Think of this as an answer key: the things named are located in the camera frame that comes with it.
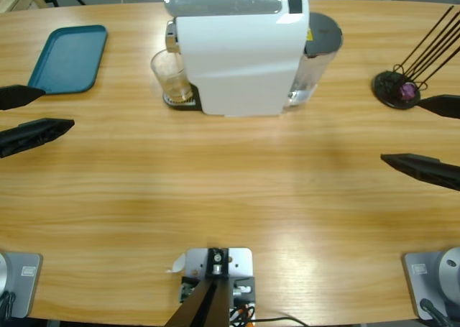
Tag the purple coffee capsule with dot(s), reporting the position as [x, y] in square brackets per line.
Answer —
[408, 91]

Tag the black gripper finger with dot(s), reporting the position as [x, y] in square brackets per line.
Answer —
[36, 134]
[427, 169]
[18, 96]
[445, 106]

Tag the white mount block dark post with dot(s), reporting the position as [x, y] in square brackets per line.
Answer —
[239, 262]

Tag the silver drip tray grid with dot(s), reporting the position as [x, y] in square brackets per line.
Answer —
[196, 102]

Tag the white tape tag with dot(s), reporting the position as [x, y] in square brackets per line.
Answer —
[178, 264]

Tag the black capsule holder with rods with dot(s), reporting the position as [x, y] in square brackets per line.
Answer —
[391, 97]

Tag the teal plastic tray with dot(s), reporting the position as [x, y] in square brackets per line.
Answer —
[68, 54]

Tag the clear water tank black lid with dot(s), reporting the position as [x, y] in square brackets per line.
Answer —
[323, 32]

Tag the clear glass cup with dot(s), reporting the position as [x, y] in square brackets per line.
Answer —
[172, 79]

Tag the grey coffee machine lever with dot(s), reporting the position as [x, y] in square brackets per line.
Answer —
[215, 3]

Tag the white capsule coffee machine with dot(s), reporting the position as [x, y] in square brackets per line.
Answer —
[244, 64]

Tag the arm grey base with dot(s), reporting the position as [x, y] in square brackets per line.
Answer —
[14, 280]
[431, 280]

